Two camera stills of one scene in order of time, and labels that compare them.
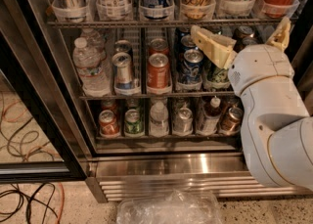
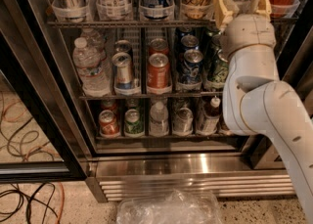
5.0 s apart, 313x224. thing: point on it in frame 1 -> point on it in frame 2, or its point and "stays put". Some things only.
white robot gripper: (263, 66) -> (248, 34)
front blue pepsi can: (191, 70) stays put
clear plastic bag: (175, 206) stays put
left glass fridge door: (38, 140) stays put
